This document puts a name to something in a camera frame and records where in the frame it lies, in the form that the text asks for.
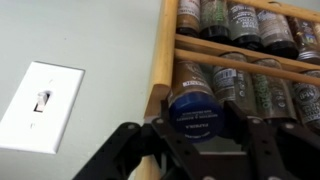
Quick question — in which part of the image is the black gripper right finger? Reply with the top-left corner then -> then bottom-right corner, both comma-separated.
222,100 -> 320,180

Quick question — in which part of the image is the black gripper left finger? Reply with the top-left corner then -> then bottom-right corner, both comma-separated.
73,99 -> 204,180

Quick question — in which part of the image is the blue lid paprika spice jar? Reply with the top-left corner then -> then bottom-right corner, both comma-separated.
167,60 -> 225,144

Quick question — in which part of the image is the large wooden spice rack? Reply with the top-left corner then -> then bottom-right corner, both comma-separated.
133,0 -> 320,180

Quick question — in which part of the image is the spice jar green organic label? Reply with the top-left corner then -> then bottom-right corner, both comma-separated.
251,59 -> 298,122

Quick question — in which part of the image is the white light switch plate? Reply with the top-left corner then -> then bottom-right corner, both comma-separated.
0,60 -> 86,155

